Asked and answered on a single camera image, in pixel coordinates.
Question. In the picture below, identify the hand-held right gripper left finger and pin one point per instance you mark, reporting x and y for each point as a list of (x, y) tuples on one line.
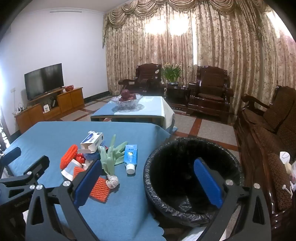
[(87, 183)]

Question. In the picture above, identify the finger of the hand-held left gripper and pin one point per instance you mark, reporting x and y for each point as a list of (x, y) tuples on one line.
[(39, 165), (11, 154)]

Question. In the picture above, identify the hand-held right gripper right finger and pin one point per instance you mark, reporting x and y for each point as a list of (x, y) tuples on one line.
[(208, 183)]

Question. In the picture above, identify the red packet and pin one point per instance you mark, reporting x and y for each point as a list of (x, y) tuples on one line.
[(80, 159)]

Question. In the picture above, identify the blue plastic cover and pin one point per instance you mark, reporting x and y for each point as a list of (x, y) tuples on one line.
[(92, 155)]

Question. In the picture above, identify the black lined trash bin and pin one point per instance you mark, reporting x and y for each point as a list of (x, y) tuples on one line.
[(175, 166)]

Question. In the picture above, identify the green rubber glove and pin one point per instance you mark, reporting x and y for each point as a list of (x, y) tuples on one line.
[(113, 154)]

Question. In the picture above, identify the blue squeeze tube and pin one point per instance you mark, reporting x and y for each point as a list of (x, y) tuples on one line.
[(130, 157)]

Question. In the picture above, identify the white plastic cup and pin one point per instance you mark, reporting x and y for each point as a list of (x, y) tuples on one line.
[(69, 170)]

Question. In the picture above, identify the blue tablecloth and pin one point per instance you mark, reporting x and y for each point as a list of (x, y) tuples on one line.
[(41, 139)]

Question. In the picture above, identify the white and blue carton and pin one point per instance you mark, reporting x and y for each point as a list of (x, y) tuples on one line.
[(91, 141)]

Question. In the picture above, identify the white device in cabinet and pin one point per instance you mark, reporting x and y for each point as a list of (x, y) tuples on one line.
[(47, 109)]

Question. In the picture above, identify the wooden television cabinet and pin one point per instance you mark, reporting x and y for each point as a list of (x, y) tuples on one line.
[(67, 99)]

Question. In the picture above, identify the dark wooden sofa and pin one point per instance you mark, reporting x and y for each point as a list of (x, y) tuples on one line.
[(266, 132)]

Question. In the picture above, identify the flat screen television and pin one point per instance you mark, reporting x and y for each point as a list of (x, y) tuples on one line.
[(44, 80)]

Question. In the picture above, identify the white items on sofa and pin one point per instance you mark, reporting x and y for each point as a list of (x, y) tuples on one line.
[(286, 160)]

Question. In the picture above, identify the red ornament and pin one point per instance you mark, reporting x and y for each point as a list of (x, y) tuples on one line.
[(69, 88)]

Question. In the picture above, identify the glass fruit bowl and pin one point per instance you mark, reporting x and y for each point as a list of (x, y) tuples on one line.
[(126, 104)]

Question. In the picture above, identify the dark wooden armchair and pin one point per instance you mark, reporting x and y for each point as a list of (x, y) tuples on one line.
[(211, 92), (148, 76)]

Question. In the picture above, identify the dark wooden side table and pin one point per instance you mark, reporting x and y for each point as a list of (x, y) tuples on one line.
[(177, 93)]

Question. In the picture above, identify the coffee table with blue cloth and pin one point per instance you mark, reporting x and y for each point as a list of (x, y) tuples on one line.
[(152, 106)]

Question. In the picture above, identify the red apples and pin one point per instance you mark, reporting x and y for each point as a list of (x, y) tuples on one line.
[(126, 95)]

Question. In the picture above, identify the potted green plant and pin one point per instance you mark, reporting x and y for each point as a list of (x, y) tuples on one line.
[(171, 73)]

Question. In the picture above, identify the patterned beige curtains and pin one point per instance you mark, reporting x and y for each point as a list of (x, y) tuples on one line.
[(219, 41)]

